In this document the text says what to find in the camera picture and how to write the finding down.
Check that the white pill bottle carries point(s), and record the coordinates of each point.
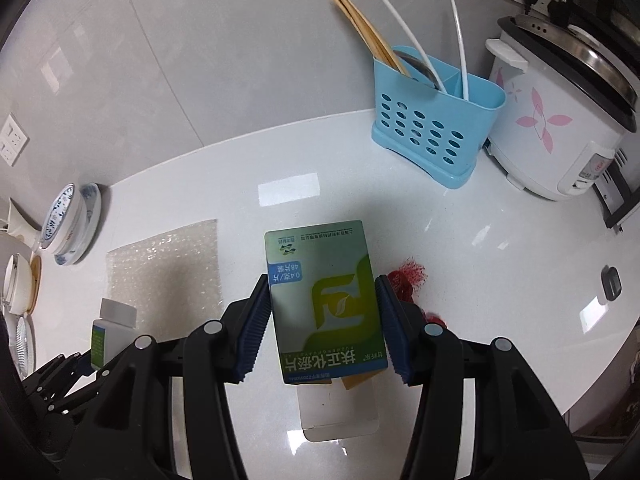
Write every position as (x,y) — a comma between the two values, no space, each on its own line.
(107,335)

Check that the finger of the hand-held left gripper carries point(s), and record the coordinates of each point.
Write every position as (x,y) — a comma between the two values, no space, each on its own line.
(70,397)
(60,367)

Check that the metal spoon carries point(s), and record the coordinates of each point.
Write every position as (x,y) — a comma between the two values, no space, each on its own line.
(420,67)

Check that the black and white microwave oven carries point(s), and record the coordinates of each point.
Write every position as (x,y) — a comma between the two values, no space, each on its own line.
(617,195)

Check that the white flowered rice cooker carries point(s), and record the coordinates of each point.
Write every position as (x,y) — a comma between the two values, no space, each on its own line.
(540,150)

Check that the light blue utensil holder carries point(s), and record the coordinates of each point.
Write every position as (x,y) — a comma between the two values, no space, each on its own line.
(425,130)

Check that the green and white medicine box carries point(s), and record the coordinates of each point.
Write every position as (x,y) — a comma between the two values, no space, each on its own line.
(320,300)

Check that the round wooden plate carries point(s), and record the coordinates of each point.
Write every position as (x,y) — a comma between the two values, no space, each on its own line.
(36,282)

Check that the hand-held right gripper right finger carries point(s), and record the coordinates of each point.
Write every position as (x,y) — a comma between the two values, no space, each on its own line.
(395,330)

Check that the clear bubble wrap sheet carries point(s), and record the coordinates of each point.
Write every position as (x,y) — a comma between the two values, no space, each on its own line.
(165,265)

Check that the small dark grey device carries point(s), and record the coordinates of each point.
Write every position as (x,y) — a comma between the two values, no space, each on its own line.
(611,282)

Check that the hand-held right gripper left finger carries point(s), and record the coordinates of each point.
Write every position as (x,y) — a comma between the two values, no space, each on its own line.
(252,330)

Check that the red mesh net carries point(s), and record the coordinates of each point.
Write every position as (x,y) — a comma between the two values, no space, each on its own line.
(411,275)

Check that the blue patterned bowl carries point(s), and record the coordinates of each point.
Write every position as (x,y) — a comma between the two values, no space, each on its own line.
(60,220)

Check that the wooden chopstick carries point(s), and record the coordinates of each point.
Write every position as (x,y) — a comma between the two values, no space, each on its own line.
(372,30)
(360,30)

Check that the white bowl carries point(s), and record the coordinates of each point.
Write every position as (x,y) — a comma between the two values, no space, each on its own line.
(17,285)

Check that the white cup with sticks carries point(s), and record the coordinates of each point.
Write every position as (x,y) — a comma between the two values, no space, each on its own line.
(22,225)

